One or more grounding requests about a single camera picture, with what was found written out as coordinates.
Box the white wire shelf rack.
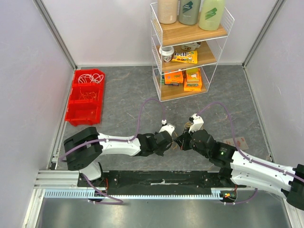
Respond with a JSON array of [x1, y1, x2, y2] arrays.
[[150, 2, 235, 101]]

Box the orange snack box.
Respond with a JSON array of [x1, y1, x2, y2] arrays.
[[164, 71, 184, 85], [183, 68, 202, 92]]

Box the white brown snack pack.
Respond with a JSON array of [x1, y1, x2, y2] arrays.
[[180, 41, 201, 51]]

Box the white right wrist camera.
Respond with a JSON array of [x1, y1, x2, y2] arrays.
[[189, 114, 204, 133]]

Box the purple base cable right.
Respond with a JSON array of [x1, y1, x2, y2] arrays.
[[223, 187, 258, 205]]

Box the white cable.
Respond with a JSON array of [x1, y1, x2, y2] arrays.
[[77, 73, 95, 84], [91, 73, 105, 84]]

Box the coffee cup with lid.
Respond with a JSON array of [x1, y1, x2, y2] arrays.
[[159, 46, 175, 63]]

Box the grey green bottle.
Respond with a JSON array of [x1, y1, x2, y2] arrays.
[[179, 0, 201, 25]]

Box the orange cable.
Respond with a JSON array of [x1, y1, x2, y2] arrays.
[[79, 89, 100, 102]]

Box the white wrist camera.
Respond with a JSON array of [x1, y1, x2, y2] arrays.
[[159, 119, 175, 136], [189, 114, 204, 133]]

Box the light green bottle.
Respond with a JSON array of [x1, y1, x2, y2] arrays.
[[199, 0, 226, 31]]

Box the beige bottle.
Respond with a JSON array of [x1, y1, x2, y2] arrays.
[[157, 0, 178, 24]]

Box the slotted cable duct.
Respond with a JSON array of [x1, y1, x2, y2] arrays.
[[44, 189, 223, 200]]

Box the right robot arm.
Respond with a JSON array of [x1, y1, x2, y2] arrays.
[[175, 130, 304, 210]]

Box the orange snack box left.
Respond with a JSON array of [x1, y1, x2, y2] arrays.
[[164, 71, 184, 85]]

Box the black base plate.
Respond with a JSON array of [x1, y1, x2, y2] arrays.
[[77, 170, 228, 196]]

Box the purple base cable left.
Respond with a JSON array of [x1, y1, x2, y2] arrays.
[[83, 174, 124, 205]]

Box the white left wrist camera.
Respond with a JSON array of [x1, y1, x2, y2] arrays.
[[159, 119, 175, 136]]

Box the red storage bin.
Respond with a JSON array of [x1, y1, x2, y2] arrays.
[[65, 68, 105, 126]]

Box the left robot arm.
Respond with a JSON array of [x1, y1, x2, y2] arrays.
[[60, 123, 175, 187]]

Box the yellow candy bag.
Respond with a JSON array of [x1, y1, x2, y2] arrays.
[[171, 50, 198, 64]]

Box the small card on table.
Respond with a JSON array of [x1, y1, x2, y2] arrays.
[[223, 137, 249, 151]]

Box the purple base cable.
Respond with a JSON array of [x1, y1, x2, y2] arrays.
[[83, 174, 124, 205], [223, 187, 258, 205]]

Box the orange snack box right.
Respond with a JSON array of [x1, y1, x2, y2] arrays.
[[183, 68, 202, 92]]

